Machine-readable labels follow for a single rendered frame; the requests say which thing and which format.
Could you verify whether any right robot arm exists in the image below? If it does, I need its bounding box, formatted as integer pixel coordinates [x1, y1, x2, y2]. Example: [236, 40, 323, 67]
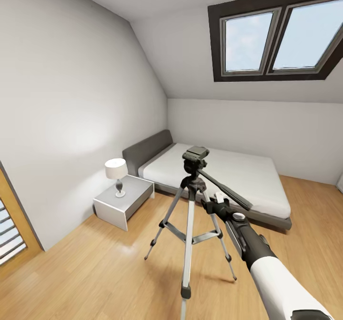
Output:
[201, 191, 334, 320]

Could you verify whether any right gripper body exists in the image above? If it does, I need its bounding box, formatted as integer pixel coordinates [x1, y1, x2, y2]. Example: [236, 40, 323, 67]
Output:
[205, 198, 230, 216]

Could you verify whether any camera tripod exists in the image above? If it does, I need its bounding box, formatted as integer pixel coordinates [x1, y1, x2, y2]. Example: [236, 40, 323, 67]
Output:
[145, 146, 252, 320]

